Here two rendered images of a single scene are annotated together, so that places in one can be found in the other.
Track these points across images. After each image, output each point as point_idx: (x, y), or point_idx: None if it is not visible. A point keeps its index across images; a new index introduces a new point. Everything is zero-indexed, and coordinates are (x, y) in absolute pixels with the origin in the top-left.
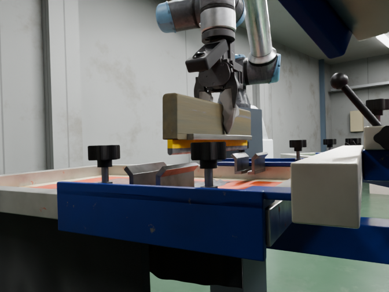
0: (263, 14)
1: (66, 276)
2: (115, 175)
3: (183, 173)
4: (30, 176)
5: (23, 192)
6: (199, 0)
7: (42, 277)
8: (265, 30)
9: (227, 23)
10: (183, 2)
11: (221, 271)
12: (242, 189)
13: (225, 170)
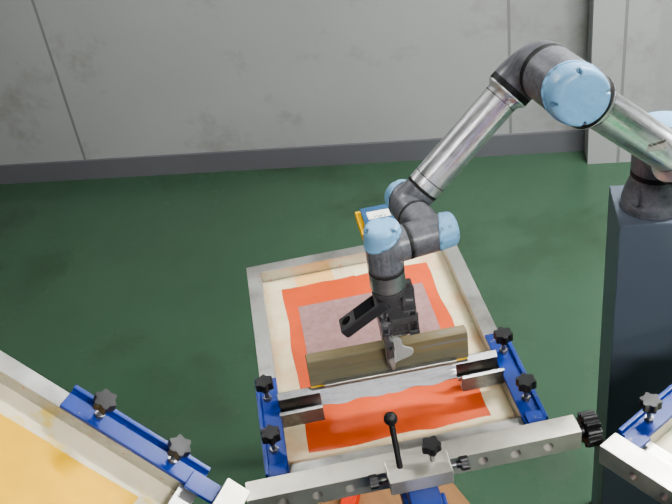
0: (617, 139)
1: None
2: (441, 260)
3: (308, 411)
4: (338, 261)
5: (257, 358)
6: (402, 220)
7: None
8: (637, 151)
9: (379, 293)
10: (396, 207)
11: None
12: (266, 466)
13: (488, 349)
